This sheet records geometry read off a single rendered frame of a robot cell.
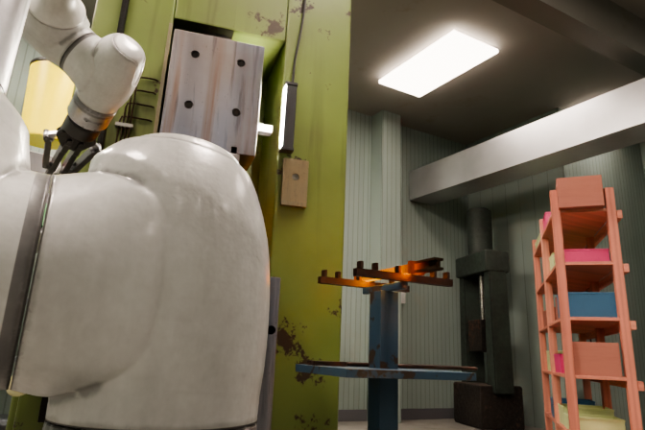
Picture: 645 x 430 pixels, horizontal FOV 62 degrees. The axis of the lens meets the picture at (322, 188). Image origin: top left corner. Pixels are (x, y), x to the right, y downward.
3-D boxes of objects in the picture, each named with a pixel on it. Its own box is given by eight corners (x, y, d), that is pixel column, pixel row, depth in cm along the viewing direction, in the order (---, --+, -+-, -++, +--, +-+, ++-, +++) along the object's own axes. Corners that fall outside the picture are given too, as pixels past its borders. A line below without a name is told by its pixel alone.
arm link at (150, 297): (297, 430, 38) (312, 139, 44) (0, 438, 29) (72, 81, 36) (223, 405, 51) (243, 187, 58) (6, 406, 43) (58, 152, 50)
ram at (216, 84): (281, 160, 173) (289, 51, 185) (157, 142, 162) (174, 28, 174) (256, 193, 212) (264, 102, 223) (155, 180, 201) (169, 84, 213)
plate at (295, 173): (306, 207, 184) (308, 160, 189) (280, 203, 182) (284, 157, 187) (304, 208, 186) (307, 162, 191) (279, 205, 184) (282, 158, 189)
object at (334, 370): (476, 380, 144) (476, 372, 144) (346, 377, 127) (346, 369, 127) (410, 374, 169) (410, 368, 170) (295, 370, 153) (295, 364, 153)
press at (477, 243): (482, 420, 654) (474, 220, 728) (539, 430, 586) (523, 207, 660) (440, 421, 621) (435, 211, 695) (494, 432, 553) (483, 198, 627)
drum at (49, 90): (67, 155, 481) (81, 85, 501) (73, 139, 444) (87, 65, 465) (11, 144, 460) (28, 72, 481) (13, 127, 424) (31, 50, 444)
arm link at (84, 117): (120, 120, 114) (107, 139, 117) (116, 93, 119) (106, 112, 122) (76, 106, 108) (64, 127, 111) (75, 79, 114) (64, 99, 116)
